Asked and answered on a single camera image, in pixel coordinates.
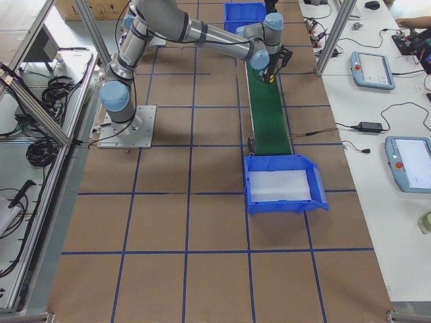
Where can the grey teach pendant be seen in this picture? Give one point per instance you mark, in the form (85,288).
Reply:
(409,161)
(371,70)

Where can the grey teach pendant far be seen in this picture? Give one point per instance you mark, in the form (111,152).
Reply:
(371,70)

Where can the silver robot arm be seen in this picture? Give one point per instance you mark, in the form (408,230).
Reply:
(257,44)

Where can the blue right plastic bin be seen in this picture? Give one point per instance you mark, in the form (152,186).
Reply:
(269,163)

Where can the aluminium frame post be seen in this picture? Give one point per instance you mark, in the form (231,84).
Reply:
(334,35)

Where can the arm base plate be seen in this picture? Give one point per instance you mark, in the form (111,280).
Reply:
(138,135)

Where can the black power adapter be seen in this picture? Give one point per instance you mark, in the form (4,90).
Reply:
(370,127)

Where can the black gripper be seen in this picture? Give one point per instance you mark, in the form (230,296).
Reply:
(271,68)

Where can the cardboard box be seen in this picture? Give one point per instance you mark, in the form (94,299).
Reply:
(101,9)

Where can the black computer mouse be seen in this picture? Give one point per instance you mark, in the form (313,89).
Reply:
(372,5)

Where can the white foam pad right bin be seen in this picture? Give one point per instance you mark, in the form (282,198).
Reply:
(286,185)

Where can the person hand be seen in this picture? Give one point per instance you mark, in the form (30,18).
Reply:
(406,22)

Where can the blue plastic bin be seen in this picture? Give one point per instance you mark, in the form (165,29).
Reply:
(269,163)
(241,14)

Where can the grey teach pendant near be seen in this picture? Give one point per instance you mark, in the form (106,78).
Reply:
(409,161)

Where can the blue left plastic bin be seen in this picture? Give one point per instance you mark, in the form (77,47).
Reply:
(241,14)

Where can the green conveyor belt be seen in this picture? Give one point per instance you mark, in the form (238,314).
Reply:
(268,119)

